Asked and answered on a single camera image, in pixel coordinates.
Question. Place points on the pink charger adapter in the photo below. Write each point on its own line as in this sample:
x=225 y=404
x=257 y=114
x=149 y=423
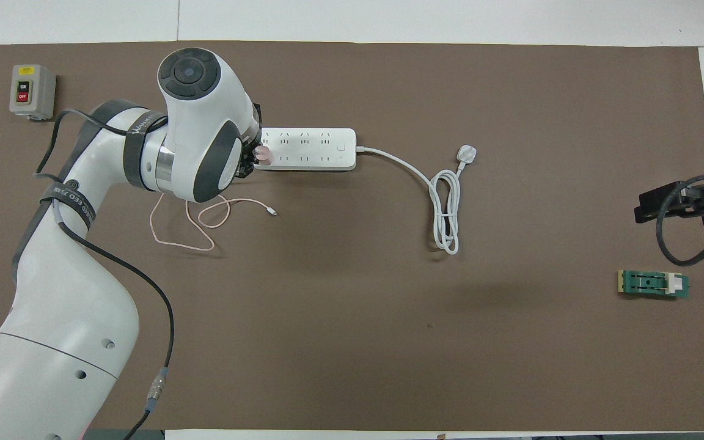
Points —
x=264 y=156

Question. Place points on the white power strip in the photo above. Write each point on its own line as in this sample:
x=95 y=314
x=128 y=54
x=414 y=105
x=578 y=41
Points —
x=315 y=148

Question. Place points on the brown table mat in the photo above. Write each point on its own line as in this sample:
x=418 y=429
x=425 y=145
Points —
x=388 y=336

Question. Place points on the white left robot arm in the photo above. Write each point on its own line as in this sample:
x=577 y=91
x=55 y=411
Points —
x=58 y=305

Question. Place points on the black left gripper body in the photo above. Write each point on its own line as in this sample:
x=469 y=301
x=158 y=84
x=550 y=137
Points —
x=247 y=168

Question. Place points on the grey on-off switch box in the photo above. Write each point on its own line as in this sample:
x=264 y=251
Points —
x=31 y=91

